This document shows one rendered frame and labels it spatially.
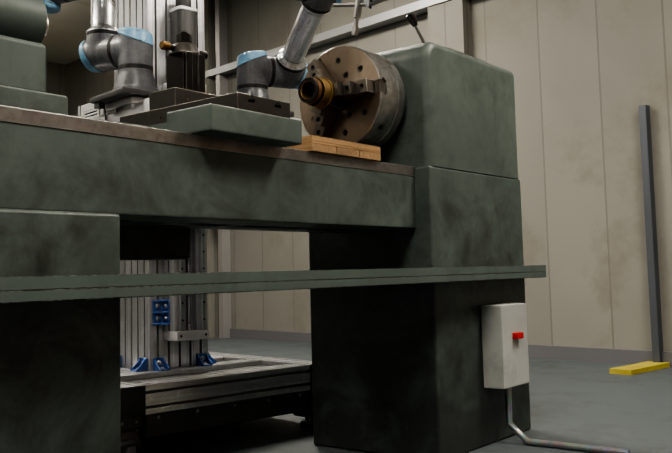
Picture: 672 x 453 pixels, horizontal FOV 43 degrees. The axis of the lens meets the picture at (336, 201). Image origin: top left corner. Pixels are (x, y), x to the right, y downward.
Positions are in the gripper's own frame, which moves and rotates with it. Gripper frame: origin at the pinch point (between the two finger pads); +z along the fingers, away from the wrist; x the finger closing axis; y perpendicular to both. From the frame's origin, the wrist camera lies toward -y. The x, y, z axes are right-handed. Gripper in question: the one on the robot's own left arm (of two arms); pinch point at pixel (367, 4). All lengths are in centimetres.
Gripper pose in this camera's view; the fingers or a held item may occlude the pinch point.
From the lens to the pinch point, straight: 261.1
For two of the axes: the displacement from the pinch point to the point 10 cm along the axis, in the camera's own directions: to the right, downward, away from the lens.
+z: -1.2, 9.9, 0.3
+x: 6.4, 0.5, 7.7
